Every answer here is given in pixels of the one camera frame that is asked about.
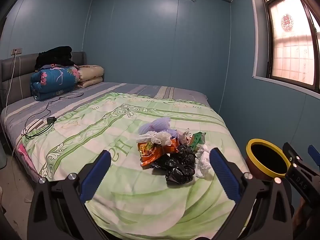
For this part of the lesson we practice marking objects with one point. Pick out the beige folded quilt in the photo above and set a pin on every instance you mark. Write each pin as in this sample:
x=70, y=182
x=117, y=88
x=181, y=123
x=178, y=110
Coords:
x=91, y=73

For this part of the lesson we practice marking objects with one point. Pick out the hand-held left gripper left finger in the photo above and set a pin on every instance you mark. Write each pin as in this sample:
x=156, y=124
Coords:
x=96, y=177

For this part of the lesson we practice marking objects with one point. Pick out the orange snack wrapper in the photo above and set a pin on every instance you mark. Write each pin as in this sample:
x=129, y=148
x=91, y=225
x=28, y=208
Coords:
x=152, y=152

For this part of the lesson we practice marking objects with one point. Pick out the blue floral folded quilt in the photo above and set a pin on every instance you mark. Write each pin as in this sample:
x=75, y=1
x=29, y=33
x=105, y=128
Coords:
x=52, y=82

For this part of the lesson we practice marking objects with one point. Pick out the large black plastic bag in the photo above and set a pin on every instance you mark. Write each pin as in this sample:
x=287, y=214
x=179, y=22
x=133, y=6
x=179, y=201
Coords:
x=182, y=172

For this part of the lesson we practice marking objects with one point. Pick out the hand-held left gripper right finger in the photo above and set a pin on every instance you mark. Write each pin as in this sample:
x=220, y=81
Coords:
x=225, y=177

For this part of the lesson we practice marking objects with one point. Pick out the white tissue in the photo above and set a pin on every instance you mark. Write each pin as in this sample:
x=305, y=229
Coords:
x=203, y=162

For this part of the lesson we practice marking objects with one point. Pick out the white power strip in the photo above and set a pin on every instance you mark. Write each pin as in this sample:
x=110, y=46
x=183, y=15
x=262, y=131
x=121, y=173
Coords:
x=36, y=123

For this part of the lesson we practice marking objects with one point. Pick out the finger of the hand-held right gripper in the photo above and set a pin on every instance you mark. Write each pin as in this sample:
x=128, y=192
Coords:
x=313, y=152
x=300, y=177

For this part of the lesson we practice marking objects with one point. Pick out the green floral quilt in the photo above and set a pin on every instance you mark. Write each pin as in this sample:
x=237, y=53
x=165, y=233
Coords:
x=150, y=205

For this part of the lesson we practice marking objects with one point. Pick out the wall socket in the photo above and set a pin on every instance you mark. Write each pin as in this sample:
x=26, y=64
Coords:
x=17, y=51

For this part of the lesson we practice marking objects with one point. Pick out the red paper window decoration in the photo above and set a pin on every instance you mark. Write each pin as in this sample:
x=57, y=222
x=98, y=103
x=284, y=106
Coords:
x=287, y=22

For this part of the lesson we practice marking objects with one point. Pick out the brown-framed window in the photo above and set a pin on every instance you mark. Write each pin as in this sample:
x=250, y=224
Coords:
x=290, y=55

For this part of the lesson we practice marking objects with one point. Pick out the small black garment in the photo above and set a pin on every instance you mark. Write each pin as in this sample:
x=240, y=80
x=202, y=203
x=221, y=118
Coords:
x=160, y=164

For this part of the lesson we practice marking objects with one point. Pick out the pink cloth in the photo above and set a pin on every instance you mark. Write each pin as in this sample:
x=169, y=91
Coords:
x=23, y=152

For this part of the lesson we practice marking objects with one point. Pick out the small purple foam net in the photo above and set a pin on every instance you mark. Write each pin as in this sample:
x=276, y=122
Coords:
x=171, y=132

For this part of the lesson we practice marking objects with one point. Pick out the yellow-rimmed brown bin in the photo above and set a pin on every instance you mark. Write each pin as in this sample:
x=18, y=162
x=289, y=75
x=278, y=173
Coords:
x=252, y=167

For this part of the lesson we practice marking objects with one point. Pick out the black clothing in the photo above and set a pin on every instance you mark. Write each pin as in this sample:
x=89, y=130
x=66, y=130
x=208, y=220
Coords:
x=55, y=56

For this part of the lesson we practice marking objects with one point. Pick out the white plastic bag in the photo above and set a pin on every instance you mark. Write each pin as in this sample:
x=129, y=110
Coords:
x=160, y=137

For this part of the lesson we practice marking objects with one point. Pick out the black charger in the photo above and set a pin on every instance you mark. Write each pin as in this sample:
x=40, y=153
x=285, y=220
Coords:
x=51, y=120

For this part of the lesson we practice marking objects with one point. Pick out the green wrapper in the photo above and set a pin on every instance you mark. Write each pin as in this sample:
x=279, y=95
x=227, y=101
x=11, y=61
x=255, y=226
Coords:
x=197, y=138

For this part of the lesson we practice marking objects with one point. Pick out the bed with striped sheet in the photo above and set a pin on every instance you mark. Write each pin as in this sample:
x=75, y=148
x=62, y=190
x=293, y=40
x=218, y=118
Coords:
x=125, y=87

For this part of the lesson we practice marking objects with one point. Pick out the purple plastic bag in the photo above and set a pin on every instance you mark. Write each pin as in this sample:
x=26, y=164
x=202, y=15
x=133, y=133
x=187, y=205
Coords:
x=156, y=126

